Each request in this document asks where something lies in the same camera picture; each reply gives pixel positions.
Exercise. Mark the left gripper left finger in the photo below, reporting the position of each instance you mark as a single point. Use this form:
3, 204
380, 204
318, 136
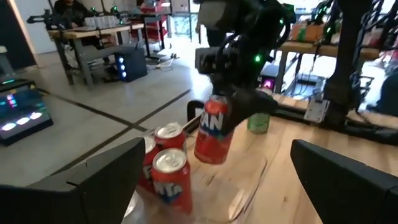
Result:
77, 199

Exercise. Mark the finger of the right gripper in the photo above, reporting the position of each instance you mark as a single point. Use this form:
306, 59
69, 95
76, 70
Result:
248, 105
219, 91

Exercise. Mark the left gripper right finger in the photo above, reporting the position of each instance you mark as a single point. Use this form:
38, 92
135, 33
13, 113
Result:
351, 193

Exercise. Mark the green Sprite soda can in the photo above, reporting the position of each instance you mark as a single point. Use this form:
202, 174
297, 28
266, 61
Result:
258, 124

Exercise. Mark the red Fanta soda can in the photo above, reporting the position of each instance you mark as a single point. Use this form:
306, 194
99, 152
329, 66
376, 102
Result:
147, 174
169, 135
211, 146
172, 183

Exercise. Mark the clear plastic bin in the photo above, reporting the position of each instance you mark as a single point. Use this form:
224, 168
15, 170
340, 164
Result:
224, 193

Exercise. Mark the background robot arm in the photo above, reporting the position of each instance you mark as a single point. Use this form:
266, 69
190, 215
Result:
51, 20

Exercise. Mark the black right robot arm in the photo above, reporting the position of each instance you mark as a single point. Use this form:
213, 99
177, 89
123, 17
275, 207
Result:
351, 46

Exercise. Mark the black table clamp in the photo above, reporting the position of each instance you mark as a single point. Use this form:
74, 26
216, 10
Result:
191, 109

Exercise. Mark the person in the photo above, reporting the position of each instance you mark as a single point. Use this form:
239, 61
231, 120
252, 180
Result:
214, 15
73, 9

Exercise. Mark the wooden workbench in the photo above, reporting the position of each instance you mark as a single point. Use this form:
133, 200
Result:
93, 30
311, 48

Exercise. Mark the orange cardboard box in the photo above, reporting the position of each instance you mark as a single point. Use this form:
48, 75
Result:
308, 32

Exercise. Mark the white power box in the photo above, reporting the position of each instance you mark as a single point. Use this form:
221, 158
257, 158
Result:
317, 110

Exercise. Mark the black computer tower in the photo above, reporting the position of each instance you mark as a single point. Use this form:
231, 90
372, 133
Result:
133, 67

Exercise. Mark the red tool cart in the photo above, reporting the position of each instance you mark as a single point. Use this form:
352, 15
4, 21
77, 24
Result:
155, 28

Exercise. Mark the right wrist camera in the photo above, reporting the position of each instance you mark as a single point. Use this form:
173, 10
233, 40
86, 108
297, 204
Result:
209, 60

